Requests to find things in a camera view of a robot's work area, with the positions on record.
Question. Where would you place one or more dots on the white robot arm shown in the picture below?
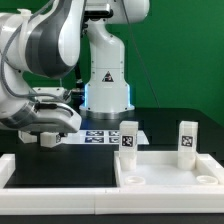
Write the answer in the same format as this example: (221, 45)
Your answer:
(47, 43)

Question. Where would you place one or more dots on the white square table top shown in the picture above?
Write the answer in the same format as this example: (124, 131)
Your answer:
(160, 168)

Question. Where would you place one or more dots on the tag marker sheet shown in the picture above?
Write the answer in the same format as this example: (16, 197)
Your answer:
(104, 137)

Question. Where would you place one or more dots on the white U-shaped fence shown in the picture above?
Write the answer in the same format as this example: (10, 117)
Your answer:
(118, 200)

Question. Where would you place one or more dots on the black camera on mount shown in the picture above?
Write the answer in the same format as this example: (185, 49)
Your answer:
(98, 10)

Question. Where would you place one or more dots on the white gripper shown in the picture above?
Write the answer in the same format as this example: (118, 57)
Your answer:
(53, 114)

